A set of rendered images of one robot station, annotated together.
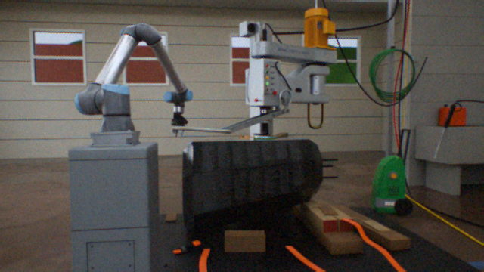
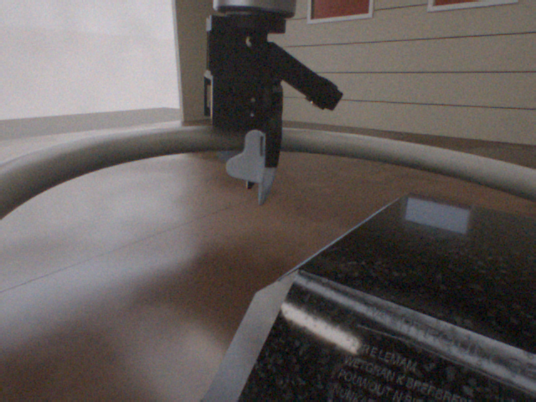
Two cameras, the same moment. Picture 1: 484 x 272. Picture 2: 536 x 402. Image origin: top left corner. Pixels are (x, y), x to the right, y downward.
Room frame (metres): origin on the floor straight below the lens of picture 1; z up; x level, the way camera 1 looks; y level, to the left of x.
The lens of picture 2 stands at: (2.43, 0.18, 0.99)
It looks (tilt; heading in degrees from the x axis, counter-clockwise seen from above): 19 degrees down; 47
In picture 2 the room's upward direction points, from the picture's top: straight up
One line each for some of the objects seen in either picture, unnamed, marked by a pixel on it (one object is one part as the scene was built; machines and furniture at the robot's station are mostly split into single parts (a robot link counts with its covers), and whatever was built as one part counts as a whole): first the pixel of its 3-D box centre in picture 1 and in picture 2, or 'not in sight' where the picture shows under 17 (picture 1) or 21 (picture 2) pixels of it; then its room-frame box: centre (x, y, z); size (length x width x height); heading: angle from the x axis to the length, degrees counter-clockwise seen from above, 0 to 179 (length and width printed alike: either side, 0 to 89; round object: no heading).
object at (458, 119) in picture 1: (455, 115); not in sight; (4.52, -3.01, 1.00); 0.50 x 0.22 x 0.33; 97
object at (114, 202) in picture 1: (119, 217); not in sight; (1.85, 0.71, 0.43); 0.50 x 0.50 x 0.85; 7
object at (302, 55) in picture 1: (293, 56); not in sight; (3.18, -0.53, 1.60); 0.96 x 0.25 x 0.17; 123
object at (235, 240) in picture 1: (244, 240); not in sight; (2.37, -0.03, 0.07); 0.30 x 0.12 x 0.12; 89
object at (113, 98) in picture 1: (115, 99); not in sight; (1.87, 0.72, 1.11); 0.17 x 0.15 x 0.18; 66
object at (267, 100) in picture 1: (271, 85); not in sight; (3.03, -0.30, 1.30); 0.36 x 0.22 x 0.45; 123
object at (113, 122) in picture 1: (117, 122); not in sight; (1.86, 0.71, 0.98); 0.19 x 0.19 x 0.10
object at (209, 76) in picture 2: (178, 119); (244, 74); (2.72, 0.53, 0.99); 0.09 x 0.08 x 0.12; 154
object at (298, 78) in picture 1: (297, 88); not in sight; (3.19, -0.57, 1.28); 0.74 x 0.23 x 0.49; 123
